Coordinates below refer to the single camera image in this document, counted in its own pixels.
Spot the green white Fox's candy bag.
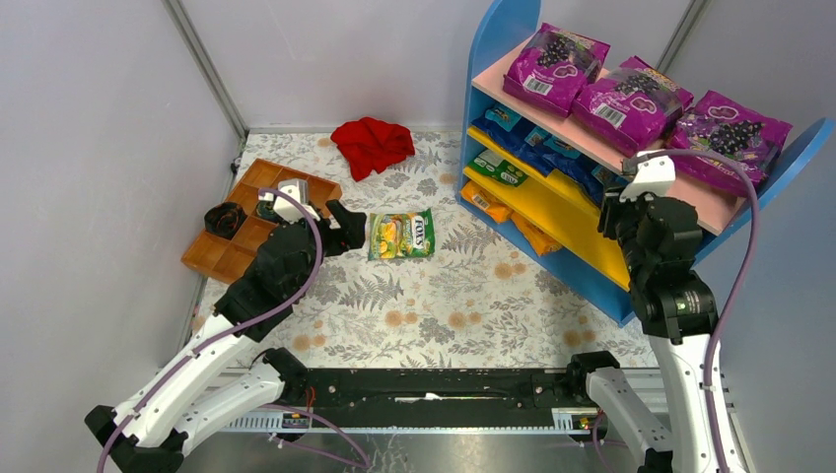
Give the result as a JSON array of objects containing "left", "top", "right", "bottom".
[{"left": 368, "top": 209, "right": 436, "bottom": 260}]

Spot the orange mango candy bag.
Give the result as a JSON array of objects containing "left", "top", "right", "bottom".
[
  {"left": 511, "top": 213, "right": 563, "bottom": 256},
  {"left": 460, "top": 180, "right": 513, "bottom": 224}
]

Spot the blue candy bag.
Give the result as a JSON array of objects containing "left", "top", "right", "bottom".
[
  {"left": 470, "top": 102, "right": 554, "bottom": 176},
  {"left": 524, "top": 127, "right": 627, "bottom": 206}
]

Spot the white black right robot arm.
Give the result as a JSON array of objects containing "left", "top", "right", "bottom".
[{"left": 564, "top": 187, "right": 746, "bottom": 472}]

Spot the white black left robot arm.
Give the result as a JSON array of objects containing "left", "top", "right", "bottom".
[{"left": 85, "top": 200, "right": 368, "bottom": 472}]

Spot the purple grape candy bag right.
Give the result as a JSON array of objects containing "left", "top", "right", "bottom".
[{"left": 667, "top": 91, "right": 793, "bottom": 197}]

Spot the purple grape candy bag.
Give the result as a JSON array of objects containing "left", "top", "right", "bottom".
[
  {"left": 571, "top": 56, "right": 694, "bottom": 156},
  {"left": 503, "top": 23, "right": 610, "bottom": 118},
  {"left": 667, "top": 91, "right": 793, "bottom": 197}
]

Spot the purple grape candy bag middle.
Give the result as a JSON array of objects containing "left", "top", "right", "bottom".
[{"left": 571, "top": 56, "right": 694, "bottom": 156}]

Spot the blue yellow pink shelf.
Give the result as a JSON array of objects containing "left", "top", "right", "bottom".
[{"left": 456, "top": 1, "right": 835, "bottom": 326}]

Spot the blue candy bag on shelf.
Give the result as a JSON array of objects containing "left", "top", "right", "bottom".
[{"left": 470, "top": 102, "right": 554, "bottom": 176}]

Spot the purple grape candy bag left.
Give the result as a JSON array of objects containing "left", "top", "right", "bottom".
[{"left": 503, "top": 23, "right": 610, "bottom": 118}]

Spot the dark round object in tray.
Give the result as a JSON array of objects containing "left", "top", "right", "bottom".
[{"left": 254, "top": 200, "right": 280, "bottom": 224}]

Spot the red cloth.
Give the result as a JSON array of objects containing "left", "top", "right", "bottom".
[{"left": 330, "top": 117, "right": 415, "bottom": 181}]

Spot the floral table mat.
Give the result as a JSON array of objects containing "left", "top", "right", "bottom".
[{"left": 232, "top": 131, "right": 657, "bottom": 369}]

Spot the orange wooden divided tray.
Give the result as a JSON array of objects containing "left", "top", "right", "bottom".
[{"left": 181, "top": 159, "right": 342, "bottom": 284}]

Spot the black round object on tray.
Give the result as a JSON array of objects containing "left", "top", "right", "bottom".
[{"left": 203, "top": 202, "right": 247, "bottom": 240}]

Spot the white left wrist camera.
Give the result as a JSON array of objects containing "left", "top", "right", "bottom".
[{"left": 272, "top": 178, "right": 320, "bottom": 224}]

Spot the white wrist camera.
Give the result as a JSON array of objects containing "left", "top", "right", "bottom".
[
  {"left": 619, "top": 150, "right": 675, "bottom": 202},
  {"left": 272, "top": 178, "right": 320, "bottom": 224}
]

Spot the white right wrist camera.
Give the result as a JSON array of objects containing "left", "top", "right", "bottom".
[{"left": 619, "top": 150, "right": 675, "bottom": 202}]

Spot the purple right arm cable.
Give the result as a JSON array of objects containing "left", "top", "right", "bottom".
[{"left": 591, "top": 148, "right": 762, "bottom": 473}]

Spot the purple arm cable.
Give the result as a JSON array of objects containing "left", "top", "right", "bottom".
[
  {"left": 591, "top": 148, "right": 762, "bottom": 473},
  {"left": 96, "top": 187, "right": 371, "bottom": 473}
]

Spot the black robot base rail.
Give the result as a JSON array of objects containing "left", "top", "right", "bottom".
[{"left": 257, "top": 349, "right": 619, "bottom": 431}]

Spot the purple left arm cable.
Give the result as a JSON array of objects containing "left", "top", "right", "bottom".
[{"left": 96, "top": 187, "right": 371, "bottom": 473}]

